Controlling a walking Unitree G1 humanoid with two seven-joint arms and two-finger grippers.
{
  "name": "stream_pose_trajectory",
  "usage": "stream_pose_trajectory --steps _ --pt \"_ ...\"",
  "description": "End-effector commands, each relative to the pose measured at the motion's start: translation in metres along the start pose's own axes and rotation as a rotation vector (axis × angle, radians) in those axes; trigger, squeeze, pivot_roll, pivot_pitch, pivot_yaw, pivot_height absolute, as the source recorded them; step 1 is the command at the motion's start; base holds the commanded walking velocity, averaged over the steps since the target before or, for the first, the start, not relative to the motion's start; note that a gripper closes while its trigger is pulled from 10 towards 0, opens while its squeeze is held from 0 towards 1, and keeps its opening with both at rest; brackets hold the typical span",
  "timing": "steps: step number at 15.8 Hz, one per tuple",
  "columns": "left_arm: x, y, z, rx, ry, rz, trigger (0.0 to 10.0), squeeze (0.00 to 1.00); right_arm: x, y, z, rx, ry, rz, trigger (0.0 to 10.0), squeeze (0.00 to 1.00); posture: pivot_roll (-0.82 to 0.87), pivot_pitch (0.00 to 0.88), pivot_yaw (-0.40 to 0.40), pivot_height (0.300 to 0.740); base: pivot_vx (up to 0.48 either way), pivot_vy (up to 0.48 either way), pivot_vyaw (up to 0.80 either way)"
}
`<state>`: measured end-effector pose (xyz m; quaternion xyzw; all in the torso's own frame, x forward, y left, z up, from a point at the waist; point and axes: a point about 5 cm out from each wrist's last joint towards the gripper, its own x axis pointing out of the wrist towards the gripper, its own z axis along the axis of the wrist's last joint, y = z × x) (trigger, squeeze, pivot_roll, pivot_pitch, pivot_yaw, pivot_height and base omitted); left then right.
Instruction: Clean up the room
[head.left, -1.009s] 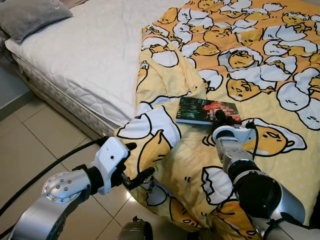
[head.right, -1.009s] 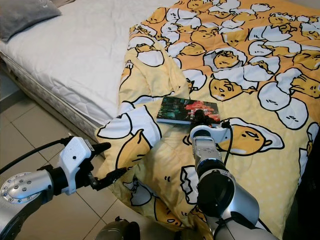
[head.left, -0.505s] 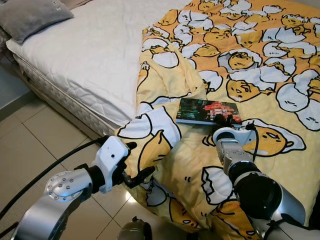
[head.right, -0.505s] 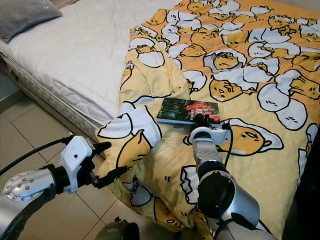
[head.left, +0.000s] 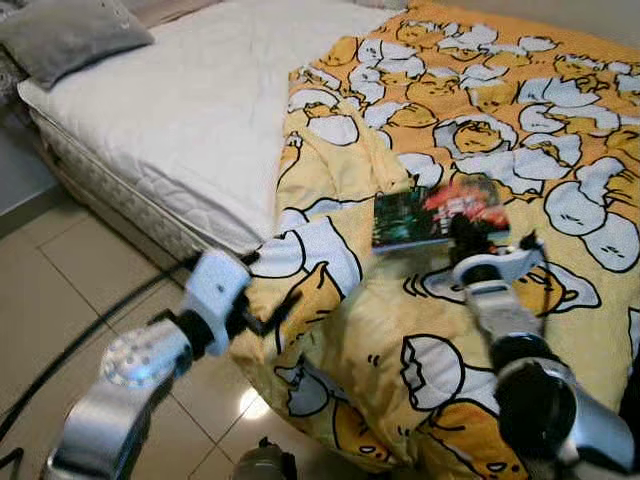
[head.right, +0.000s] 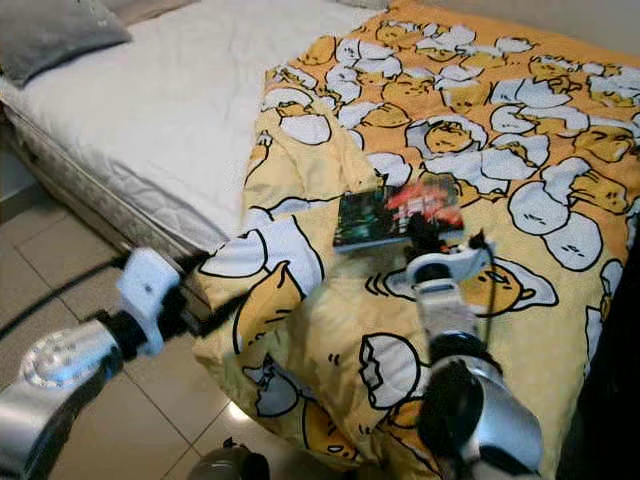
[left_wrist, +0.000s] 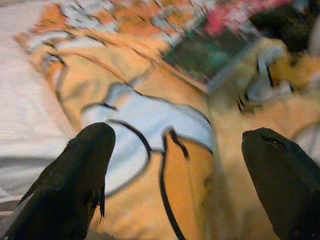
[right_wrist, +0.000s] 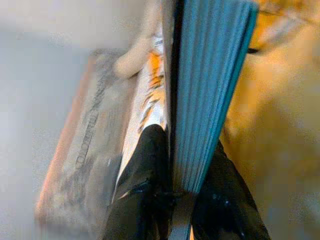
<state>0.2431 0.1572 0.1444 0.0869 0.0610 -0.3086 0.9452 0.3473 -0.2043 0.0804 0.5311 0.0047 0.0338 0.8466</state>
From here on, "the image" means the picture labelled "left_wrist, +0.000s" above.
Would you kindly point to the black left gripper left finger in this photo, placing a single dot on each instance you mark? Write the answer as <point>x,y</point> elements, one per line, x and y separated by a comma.
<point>62,187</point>

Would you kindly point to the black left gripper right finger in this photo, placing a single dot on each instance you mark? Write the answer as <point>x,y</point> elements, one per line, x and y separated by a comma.
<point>287,187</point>

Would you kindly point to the yellow cartoon egg print blanket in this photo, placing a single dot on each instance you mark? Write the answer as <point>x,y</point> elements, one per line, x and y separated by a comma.
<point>180,180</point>

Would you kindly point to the white quilted mattress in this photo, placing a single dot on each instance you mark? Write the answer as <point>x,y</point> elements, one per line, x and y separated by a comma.
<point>25,100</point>

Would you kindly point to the green and red book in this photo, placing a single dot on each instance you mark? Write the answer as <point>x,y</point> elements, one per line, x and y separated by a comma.
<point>200,55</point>

